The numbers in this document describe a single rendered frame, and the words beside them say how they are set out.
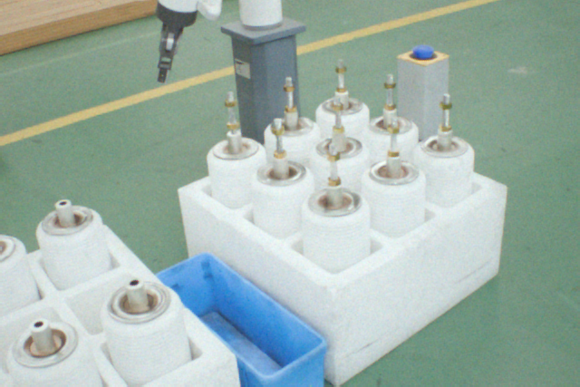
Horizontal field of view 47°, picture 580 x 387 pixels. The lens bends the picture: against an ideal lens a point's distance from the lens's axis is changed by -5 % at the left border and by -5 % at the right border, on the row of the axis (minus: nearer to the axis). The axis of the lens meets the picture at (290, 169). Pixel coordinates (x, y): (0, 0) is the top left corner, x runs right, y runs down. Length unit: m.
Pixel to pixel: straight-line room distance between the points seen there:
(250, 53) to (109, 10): 1.44
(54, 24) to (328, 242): 2.09
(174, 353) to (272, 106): 0.89
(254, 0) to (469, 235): 0.74
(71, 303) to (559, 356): 0.72
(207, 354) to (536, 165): 1.00
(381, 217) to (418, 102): 0.36
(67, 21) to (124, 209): 1.48
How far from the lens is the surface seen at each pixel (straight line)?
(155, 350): 0.81
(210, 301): 1.17
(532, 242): 1.36
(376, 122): 1.20
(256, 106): 1.62
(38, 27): 2.86
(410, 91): 1.33
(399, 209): 1.02
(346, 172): 1.09
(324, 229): 0.94
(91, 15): 2.92
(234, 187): 1.12
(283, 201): 1.02
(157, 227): 1.44
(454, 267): 1.13
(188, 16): 1.24
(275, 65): 1.59
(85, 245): 0.99
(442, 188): 1.10
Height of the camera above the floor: 0.75
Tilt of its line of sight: 28 degrees down
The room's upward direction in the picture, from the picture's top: 4 degrees counter-clockwise
